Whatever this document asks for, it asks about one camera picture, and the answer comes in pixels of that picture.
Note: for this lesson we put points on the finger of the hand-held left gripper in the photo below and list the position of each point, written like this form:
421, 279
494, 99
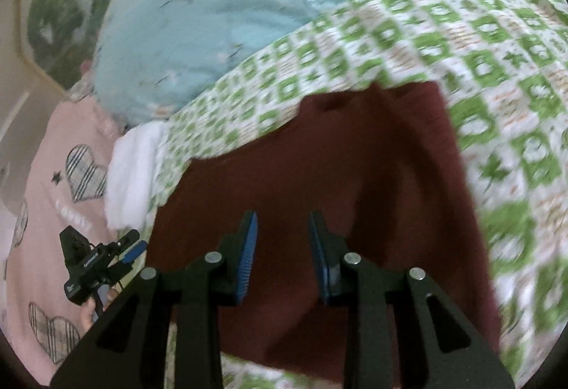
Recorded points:
133, 253
126, 239

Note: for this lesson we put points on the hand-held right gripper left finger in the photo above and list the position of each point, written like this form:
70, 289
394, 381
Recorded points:
248, 255

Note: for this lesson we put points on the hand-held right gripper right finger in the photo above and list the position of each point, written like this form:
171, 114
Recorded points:
321, 255

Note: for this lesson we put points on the maroon hooded sweater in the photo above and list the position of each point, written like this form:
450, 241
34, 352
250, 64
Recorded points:
355, 176

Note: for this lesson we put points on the person's left hand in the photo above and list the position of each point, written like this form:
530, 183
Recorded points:
88, 311

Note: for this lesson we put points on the white folded towel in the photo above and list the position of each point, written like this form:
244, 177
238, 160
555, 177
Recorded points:
133, 176

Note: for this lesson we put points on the pink duvet with plaid hearts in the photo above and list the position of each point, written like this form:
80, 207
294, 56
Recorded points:
40, 216

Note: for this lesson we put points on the blue floral quilt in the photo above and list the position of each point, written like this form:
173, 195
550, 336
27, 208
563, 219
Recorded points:
222, 29

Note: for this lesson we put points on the green patterned bed sheet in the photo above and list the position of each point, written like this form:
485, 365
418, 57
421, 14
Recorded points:
488, 60

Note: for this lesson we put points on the green landscape wall painting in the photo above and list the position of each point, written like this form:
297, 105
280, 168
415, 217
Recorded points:
57, 16

